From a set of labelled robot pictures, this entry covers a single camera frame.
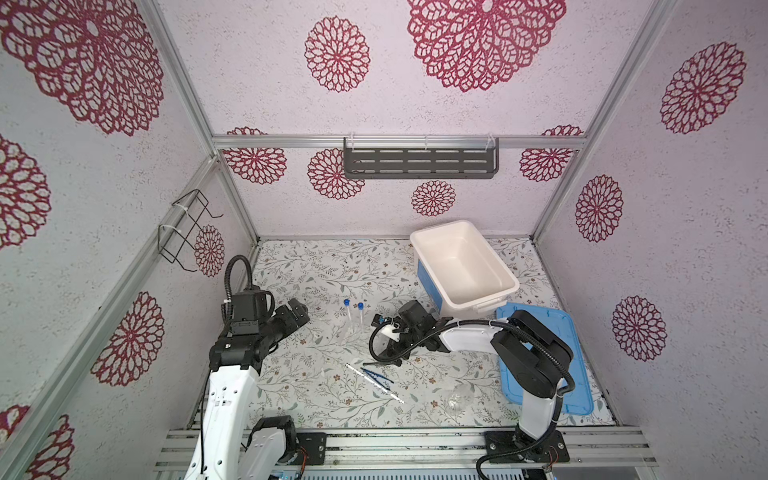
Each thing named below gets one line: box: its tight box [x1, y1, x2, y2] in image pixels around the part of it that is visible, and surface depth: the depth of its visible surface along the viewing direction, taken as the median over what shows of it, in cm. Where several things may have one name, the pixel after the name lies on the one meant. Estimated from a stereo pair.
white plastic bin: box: [410, 220, 520, 319], surface depth 99 cm
